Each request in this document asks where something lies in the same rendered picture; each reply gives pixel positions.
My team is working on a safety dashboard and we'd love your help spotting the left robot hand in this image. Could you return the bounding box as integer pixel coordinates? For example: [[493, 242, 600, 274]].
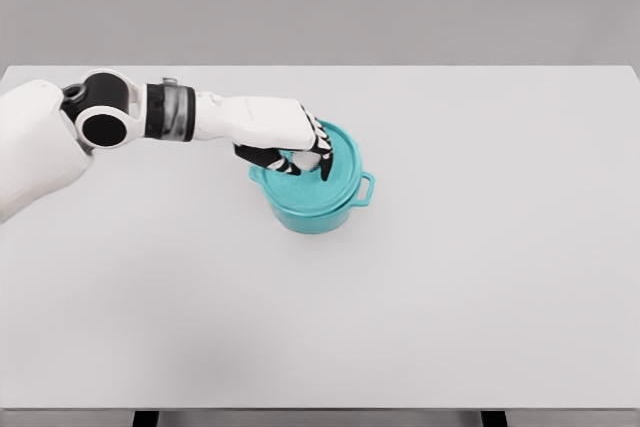
[[232, 96, 335, 183]]

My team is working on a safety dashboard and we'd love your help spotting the teal pot lid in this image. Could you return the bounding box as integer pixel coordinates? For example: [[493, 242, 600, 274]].
[[254, 119, 364, 215]]

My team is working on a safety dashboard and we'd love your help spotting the teal pot with handles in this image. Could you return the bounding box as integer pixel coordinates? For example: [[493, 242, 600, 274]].
[[248, 158, 376, 237]]

